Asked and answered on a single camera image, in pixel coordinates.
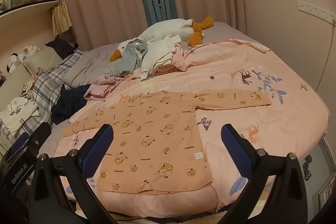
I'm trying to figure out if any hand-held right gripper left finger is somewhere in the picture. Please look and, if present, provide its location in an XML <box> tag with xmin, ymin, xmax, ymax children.
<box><xmin>28</xmin><ymin>124</ymin><xmax>114</xmax><ymax>224</ymax></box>

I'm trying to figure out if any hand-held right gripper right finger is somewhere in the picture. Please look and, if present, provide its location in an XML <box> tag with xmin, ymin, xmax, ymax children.
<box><xmin>221</xmin><ymin>124</ymin><xmax>308</xmax><ymax>224</ymax></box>

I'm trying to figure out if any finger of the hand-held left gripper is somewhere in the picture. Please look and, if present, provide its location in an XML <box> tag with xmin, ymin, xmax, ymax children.
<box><xmin>26</xmin><ymin>122</ymin><xmax>52</xmax><ymax>154</ymax></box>
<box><xmin>10</xmin><ymin>132</ymin><xmax>30</xmax><ymax>153</ymax></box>

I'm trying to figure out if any orange cartoon print shirt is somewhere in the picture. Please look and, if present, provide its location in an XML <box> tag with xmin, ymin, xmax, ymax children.
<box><xmin>62</xmin><ymin>90</ymin><xmax>272</xmax><ymax>193</ymax></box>

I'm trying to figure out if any white shirt with black stripes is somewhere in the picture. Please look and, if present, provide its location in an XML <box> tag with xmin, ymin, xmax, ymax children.
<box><xmin>0</xmin><ymin>105</ymin><xmax>41</xmax><ymax>138</ymax></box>

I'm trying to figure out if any small white crumpled garment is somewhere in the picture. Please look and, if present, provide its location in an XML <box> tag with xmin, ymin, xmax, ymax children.
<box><xmin>7</xmin><ymin>97</ymin><xmax>30</xmax><ymax>115</ymax></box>

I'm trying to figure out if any dark navy garment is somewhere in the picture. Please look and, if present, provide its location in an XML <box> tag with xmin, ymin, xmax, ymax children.
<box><xmin>51</xmin><ymin>84</ymin><xmax>92</xmax><ymax>125</ymax></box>

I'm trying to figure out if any pink animal print blanket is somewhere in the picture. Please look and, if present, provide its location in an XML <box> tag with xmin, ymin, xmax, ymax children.
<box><xmin>52</xmin><ymin>39</ymin><xmax>330</xmax><ymax>214</ymax></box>

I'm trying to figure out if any cartoon face print cloth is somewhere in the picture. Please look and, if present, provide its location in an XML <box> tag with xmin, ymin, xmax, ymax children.
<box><xmin>21</xmin><ymin>80</ymin><xmax>37</xmax><ymax>101</ymax></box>

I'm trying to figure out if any beige headboard cushion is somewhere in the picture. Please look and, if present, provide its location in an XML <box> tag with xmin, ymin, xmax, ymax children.
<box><xmin>0</xmin><ymin>64</ymin><xmax>33</xmax><ymax>111</ymax></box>
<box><xmin>23</xmin><ymin>46</ymin><xmax>63</xmax><ymax>74</ymax></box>

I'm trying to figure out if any plaid pillow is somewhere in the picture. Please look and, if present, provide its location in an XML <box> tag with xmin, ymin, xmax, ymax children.
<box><xmin>0</xmin><ymin>49</ymin><xmax>84</xmax><ymax>140</ymax></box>

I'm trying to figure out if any pink crumpled garment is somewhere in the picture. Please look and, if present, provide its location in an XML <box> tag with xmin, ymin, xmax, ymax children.
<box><xmin>84</xmin><ymin>73</ymin><xmax>137</xmax><ymax>101</ymax></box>

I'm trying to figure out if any small black object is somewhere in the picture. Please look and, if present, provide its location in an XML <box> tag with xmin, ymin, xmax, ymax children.
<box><xmin>302</xmin><ymin>154</ymin><xmax>313</xmax><ymax>181</ymax></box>

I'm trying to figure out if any black and white plush toy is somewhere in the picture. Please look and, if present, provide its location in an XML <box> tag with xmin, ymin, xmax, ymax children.
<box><xmin>6</xmin><ymin>53</ymin><xmax>21</xmax><ymax>74</ymax></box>

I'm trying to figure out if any grey garment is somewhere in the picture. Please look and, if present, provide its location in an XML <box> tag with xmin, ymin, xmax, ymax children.
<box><xmin>112</xmin><ymin>39</ymin><xmax>149</xmax><ymax>76</ymax></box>

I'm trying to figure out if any dark brown cloth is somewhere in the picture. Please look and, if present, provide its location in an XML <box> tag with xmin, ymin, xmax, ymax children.
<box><xmin>45</xmin><ymin>37</ymin><xmax>79</xmax><ymax>60</ymax></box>

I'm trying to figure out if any pink fleece garment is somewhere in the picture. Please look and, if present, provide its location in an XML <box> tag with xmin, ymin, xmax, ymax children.
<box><xmin>155</xmin><ymin>43</ymin><xmax>196</xmax><ymax>75</ymax></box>

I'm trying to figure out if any stack of books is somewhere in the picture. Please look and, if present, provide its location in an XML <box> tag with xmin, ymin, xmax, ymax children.
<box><xmin>318</xmin><ymin>177</ymin><xmax>336</xmax><ymax>205</ymax></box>

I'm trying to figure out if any yellow pleated cloth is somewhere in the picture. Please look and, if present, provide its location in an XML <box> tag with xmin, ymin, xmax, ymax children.
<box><xmin>51</xmin><ymin>0</ymin><xmax>73</xmax><ymax>36</ymax></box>

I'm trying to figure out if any white goose plush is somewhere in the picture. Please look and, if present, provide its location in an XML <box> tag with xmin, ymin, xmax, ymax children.
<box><xmin>110</xmin><ymin>15</ymin><xmax>214</xmax><ymax>63</ymax></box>

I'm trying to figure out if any thin wall cable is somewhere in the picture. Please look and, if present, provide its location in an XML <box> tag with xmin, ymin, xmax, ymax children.
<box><xmin>315</xmin><ymin>19</ymin><xmax>336</xmax><ymax>92</ymax></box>

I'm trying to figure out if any white wall power strip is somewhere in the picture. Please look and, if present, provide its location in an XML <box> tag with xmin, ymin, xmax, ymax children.
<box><xmin>298</xmin><ymin>0</ymin><xmax>336</xmax><ymax>24</ymax></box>

